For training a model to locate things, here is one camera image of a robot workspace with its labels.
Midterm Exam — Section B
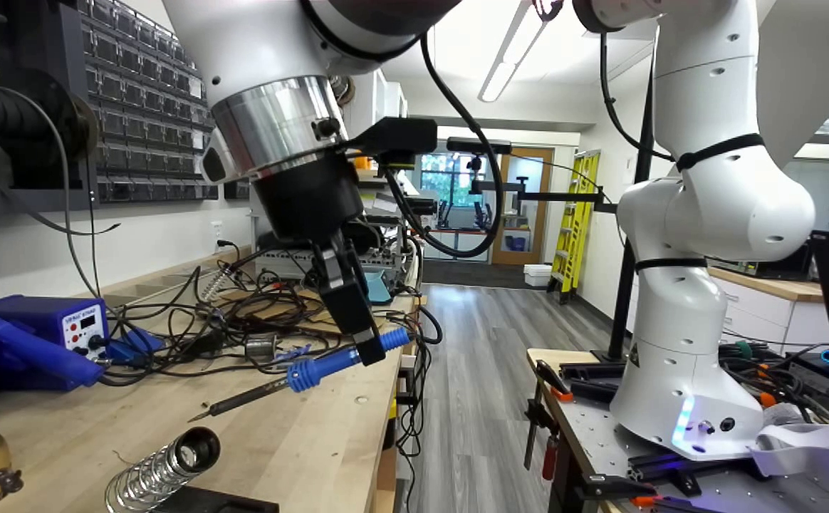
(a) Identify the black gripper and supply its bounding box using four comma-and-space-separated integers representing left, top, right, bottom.
253, 153, 384, 364

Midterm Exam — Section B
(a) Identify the blue spot welding pen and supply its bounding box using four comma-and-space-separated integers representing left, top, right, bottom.
202, 327, 410, 417

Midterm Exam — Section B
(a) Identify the black welding pen cable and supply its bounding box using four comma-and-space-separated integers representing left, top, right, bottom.
393, 306, 447, 460

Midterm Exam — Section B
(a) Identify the silver coil pen holder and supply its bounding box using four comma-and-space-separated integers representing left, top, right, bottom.
102, 427, 219, 513

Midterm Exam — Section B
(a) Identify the yellow folded ladder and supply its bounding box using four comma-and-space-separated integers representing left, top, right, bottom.
552, 152, 602, 294

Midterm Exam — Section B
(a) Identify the blue soldering station front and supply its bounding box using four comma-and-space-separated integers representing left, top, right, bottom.
0, 294, 108, 390

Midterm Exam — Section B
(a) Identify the black tangled cable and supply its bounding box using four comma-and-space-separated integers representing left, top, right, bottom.
96, 239, 340, 383

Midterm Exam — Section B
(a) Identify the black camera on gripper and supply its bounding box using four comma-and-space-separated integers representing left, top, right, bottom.
344, 118, 437, 159

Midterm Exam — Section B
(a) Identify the black wall parts organizer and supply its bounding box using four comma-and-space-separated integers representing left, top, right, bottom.
0, 0, 217, 203

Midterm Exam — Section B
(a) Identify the black flexible duct hose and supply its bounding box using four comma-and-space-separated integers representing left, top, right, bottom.
0, 71, 66, 146

